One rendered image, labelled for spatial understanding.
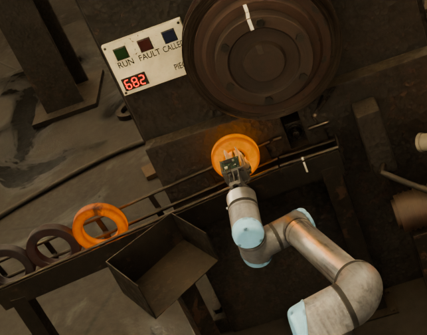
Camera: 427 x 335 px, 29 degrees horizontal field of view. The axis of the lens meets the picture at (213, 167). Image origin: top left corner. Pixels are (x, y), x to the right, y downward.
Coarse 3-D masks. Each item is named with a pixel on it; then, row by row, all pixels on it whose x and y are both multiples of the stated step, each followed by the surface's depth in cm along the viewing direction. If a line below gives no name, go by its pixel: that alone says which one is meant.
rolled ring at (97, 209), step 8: (88, 208) 275; (96, 208) 274; (104, 208) 274; (112, 208) 276; (80, 216) 275; (88, 216) 275; (112, 216) 276; (120, 216) 276; (80, 224) 277; (120, 224) 278; (72, 232) 279; (80, 232) 279; (120, 232) 279; (80, 240) 281; (88, 240) 281; (96, 240) 284; (104, 240) 284
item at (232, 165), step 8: (224, 160) 256; (232, 160) 255; (224, 168) 254; (232, 168) 253; (240, 168) 253; (224, 176) 254; (232, 176) 253; (240, 176) 252; (248, 176) 256; (232, 184) 249; (240, 184) 249
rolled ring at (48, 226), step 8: (48, 224) 280; (56, 224) 281; (32, 232) 281; (40, 232) 279; (48, 232) 279; (56, 232) 279; (64, 232) 279; (32, 240) 281; (72, 240) 281; (32, 248) 283; (72, 248) 283; (80, 248) 284; (32, 256) 284; (40, 256) 286; (40, 264) 286; (48, 264) 286
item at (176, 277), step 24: (168, 216) 264; (144, 240) 261; (168, 240) 267; (192, 240) 263; (120, 264) 259; (144, 264) 264; (168, 264) 263; (192, 264) 258; (144, 288) 259; (168, 288) 254; (192, 288) 261; (192, 312) 263
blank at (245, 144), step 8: (224, 136) 265; (232, 136) 264; (240, 136) 264; (216, 144) 265; (224, 144) 264; (232, 144) 264; (240, 144) 264; (248, 144) 264; (256, 144) 267; (216, 152) 265; (248, 152) 265; (256, 152) 266; (216, 160) 267; (248, 160) 267; (256, 160) 267; (216, 168) 268; (256, 168) 269
